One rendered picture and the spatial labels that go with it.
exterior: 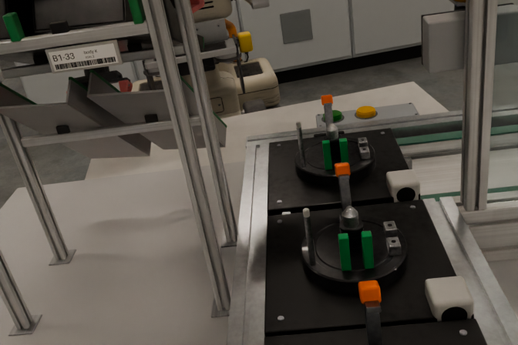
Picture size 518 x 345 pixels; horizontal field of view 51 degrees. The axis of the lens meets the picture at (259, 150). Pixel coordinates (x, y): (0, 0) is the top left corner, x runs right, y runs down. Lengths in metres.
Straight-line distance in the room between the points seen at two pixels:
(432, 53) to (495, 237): 0.30
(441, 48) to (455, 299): 0.32
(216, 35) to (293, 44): 2.51
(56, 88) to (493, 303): 3.70
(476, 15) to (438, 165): 0.39
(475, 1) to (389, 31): 3.49
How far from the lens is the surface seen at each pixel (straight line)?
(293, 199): 0.88
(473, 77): 0.76
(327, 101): 0.98
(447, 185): 1.00
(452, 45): 0.77
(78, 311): 0.96
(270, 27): 3.97
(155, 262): 1.00
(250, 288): 0.75
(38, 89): 4.17
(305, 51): 4.06
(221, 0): 1.55
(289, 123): 1.40
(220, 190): 0.93
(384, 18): 4.17
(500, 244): 0.91
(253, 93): 1.91
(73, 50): 0.68
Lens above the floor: 1.44
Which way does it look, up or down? 27 degrees down
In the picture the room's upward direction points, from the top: 10 degrees counter-clockwise
